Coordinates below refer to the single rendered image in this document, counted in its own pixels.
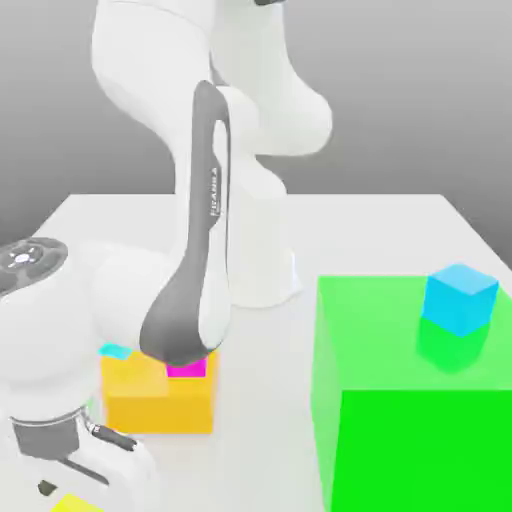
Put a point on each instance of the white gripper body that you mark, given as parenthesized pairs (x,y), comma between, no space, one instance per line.
(124,480)

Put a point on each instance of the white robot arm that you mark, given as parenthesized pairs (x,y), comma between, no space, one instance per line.
(140,80)

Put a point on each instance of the small yellow cube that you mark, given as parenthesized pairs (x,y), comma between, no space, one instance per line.
(74,504)

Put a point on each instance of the small magenta cube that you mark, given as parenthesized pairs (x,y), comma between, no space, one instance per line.
(186,370)

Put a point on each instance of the small cyan cube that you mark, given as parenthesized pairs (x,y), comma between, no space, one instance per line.
(460,300)
(115,351)

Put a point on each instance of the small green cube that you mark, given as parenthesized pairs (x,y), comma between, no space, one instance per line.
(448,352)

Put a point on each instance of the large orange box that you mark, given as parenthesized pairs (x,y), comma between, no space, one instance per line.
(160,412)

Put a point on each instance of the large green box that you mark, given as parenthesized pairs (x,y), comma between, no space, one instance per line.
(420,452)

